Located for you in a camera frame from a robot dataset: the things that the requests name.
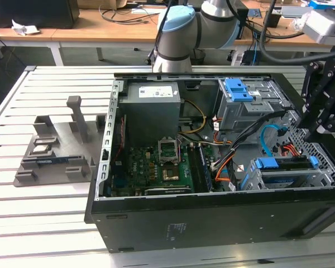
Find silver CPU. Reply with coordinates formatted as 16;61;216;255
33;144;51;154

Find grey metal disk bay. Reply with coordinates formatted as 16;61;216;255
240;155;335;193

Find black RAM slot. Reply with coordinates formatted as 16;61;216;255
188;146;202;193

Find large black box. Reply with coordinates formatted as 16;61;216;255
0;0;80;29

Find red black twisted wire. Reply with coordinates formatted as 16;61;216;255
113;116;127;161

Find gold chipset heatsink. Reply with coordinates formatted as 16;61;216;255
161;166;181;183

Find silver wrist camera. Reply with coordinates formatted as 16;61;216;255
303;7;335;45

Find CPU socket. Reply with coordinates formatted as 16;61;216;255
157;138;180;164

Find installed RAM stick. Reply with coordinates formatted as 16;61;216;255
198;145;214;193

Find crumpled white paper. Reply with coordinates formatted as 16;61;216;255
11;18;41;36

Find blue white carton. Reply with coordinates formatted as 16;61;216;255
309;0;333;9

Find brown cardboard box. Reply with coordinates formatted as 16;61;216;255
77;0;128;11

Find thick black wire bundle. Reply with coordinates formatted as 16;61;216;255
210;110;287;171

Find wooden desk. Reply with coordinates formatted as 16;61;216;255
0;7;335;66

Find green motherboard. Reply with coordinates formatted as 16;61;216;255
103;139;216;197

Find black graphics card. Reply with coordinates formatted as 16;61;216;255
143;186;195;198

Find black PC case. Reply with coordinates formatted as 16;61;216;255
83;71;335;254

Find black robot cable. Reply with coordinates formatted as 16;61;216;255
258;0;335;66

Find grey parts rack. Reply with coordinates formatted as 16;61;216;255
13;95;107;188

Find orange wire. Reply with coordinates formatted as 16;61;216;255
214;152;235;184

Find grey metal drive cage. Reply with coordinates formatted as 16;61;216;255
216;78;293;133

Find blue wire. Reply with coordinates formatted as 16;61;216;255
260;124;289;159

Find grey power supply unit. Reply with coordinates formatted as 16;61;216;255
118;80;183;149

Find yellow wire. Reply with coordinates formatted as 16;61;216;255
180;99;207;135

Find orange red power wires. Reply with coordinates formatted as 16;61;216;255
279;142;302;157

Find black case fan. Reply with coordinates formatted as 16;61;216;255
111;112;128;179

